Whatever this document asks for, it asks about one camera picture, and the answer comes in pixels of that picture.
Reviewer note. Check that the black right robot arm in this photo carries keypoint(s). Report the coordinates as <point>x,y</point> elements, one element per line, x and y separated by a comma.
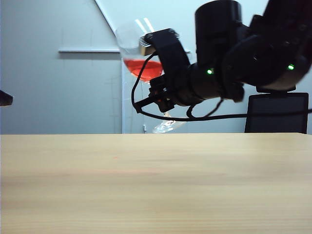
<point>256,61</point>

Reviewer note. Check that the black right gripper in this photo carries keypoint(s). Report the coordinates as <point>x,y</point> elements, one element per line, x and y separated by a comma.
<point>180,90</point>

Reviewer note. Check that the small white wall fitting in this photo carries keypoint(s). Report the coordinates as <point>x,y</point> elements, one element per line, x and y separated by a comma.
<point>144,128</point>

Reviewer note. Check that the wine glass with red liquid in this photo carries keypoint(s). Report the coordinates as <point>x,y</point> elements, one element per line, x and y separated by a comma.
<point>152,70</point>

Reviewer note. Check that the black curved camera bracket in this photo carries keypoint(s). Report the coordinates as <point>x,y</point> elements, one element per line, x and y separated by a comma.
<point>173,53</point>

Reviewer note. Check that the white vertical post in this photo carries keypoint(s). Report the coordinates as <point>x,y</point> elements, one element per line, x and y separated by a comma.
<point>123,109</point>

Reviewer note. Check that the white horizontal wall rail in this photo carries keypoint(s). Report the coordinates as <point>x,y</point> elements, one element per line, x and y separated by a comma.
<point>85,50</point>

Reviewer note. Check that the white diagonal wall rail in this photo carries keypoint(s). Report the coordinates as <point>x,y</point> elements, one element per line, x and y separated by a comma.
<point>105,14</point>

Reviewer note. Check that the black office chair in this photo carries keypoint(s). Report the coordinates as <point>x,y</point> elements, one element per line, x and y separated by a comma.
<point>275,125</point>

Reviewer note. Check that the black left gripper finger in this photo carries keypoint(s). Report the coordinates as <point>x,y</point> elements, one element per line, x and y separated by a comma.
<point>5,98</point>

